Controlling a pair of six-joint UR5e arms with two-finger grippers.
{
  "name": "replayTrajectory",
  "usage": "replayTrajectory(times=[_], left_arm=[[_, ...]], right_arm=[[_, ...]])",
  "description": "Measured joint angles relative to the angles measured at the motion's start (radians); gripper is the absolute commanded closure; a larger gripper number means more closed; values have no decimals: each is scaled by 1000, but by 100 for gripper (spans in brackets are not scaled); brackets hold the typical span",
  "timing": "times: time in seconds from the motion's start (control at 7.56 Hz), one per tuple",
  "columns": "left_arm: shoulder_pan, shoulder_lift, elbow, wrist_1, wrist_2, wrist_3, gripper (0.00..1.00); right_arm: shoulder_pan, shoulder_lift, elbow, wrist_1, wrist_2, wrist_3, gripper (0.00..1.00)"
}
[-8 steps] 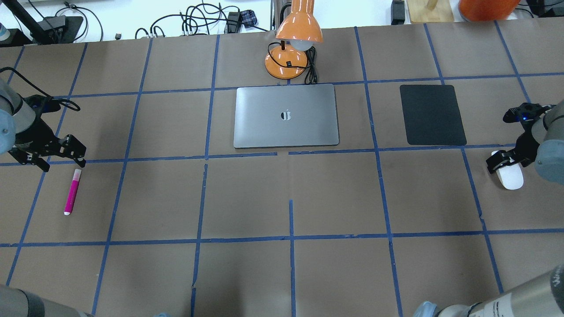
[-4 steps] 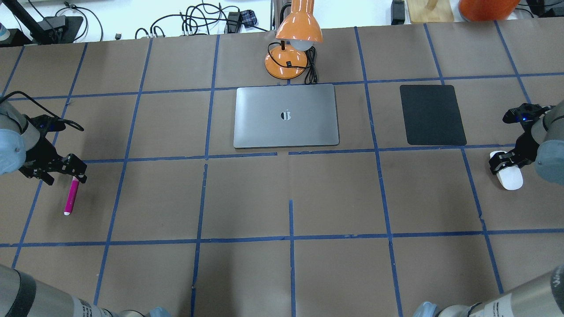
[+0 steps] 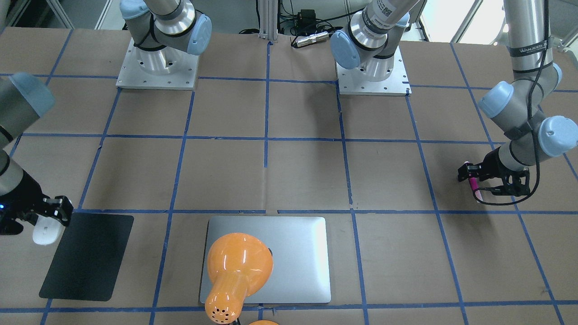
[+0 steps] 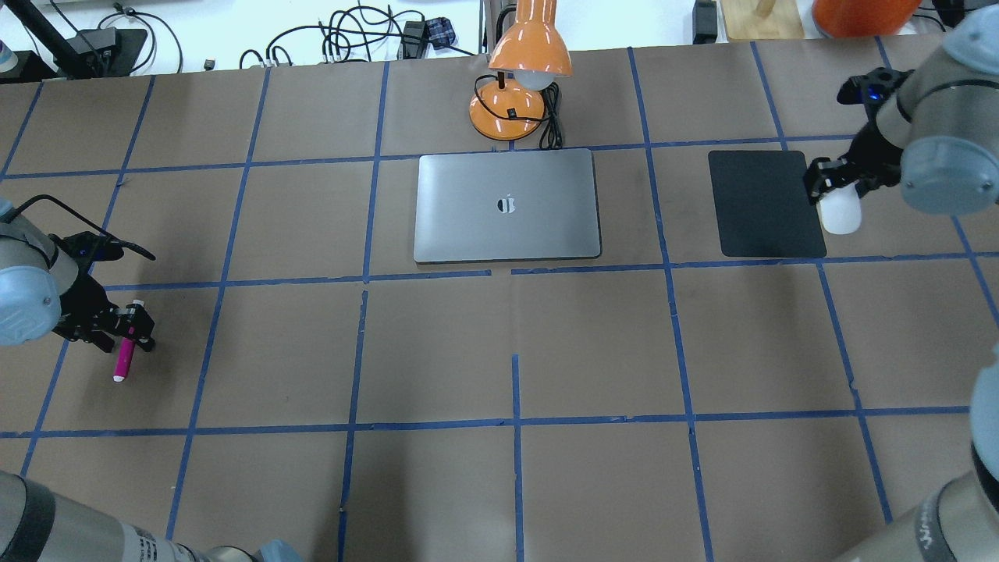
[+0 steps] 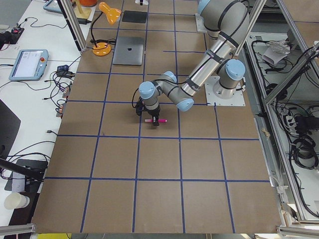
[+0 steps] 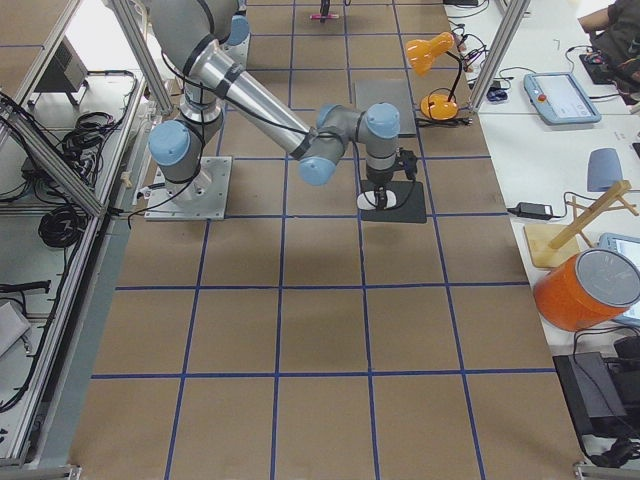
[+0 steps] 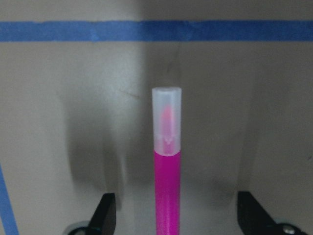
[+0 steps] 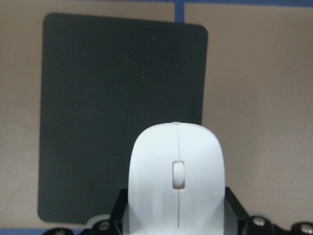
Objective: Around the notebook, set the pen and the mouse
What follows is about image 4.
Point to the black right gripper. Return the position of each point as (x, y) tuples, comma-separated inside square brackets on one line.
[(877, 153)]

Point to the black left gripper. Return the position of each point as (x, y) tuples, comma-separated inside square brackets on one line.
[(80, 300)]

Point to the pink marker pen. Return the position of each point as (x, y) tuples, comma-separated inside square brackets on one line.
[(127, 347)]

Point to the white computer mouse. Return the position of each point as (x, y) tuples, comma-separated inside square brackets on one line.
[(840, 211)]

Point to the black mousepad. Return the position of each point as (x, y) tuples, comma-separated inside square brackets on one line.
[(761, 205)]

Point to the grey laptop notebook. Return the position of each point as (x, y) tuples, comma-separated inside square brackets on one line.
[(506, 206)]

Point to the wooden stand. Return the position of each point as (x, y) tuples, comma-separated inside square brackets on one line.
[(746, 21)]

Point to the black power adapter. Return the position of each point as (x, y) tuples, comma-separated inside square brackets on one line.
[(704, 22)]

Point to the black monitor stand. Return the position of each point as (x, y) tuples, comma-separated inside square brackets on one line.
[(98, 52)]

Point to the orange desk lamp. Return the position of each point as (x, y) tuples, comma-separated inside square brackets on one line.
[(520, 96)]

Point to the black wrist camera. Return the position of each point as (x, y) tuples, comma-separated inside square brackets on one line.
[(871, 88)]

